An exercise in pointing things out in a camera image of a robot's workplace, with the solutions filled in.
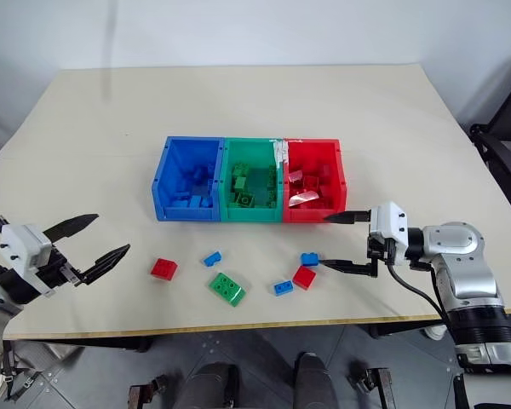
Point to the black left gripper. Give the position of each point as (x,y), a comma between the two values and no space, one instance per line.
(55,270)

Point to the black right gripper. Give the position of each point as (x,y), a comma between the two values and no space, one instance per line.
(383,250)

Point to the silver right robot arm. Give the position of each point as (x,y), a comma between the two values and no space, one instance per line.
(468,272)

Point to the small blue toy brick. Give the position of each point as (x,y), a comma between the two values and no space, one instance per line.
(213,259)
(310,259)
(283,288)

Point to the red plastic bin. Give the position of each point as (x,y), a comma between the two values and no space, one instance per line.
(311,215)

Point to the red square toy brick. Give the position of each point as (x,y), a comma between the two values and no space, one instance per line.
(304,278)
(164,269)

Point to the clear plastic piece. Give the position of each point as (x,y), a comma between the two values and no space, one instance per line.
(304,198)
(296,177)

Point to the blue plastic bin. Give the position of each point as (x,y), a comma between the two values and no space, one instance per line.
(166,179)

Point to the green plastic bin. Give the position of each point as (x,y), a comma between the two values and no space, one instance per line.
(249,214)

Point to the silver tape strip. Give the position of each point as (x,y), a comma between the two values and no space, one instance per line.
(279,152)

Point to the white shoe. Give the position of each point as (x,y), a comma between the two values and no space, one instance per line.
(435,332)

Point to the large green toy brick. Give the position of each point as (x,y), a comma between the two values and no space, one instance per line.
(227,288)

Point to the dark rounded shape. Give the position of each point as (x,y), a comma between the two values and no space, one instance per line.
(317,381)

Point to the brown black floor stand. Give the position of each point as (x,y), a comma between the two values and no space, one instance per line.
(372,387)
(145,394)

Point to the black office chair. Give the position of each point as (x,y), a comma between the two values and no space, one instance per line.
(504,140)

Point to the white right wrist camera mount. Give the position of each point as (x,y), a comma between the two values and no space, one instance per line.
(387,219)

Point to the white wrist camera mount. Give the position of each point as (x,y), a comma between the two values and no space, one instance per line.
(23,249)
(387,219)

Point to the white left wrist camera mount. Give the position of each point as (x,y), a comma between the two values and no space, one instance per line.
(23,249)

